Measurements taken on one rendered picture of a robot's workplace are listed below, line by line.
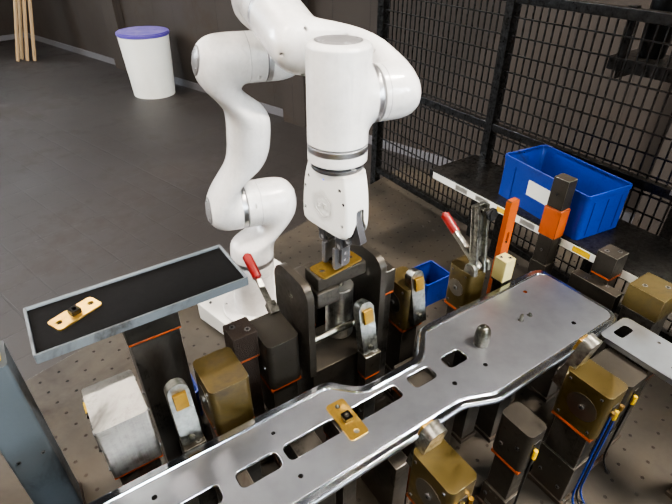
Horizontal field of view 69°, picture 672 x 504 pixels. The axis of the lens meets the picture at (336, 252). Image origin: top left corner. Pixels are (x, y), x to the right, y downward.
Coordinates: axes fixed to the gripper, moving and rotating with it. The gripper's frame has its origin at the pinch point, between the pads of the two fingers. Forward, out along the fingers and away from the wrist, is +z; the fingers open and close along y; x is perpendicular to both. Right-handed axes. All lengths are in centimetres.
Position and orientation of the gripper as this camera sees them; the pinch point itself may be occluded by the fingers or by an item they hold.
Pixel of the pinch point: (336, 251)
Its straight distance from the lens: 78.1
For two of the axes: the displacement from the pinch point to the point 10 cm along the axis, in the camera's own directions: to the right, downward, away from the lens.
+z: -0.1, 8.3, 5.6
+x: 7.5, -3.7, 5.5
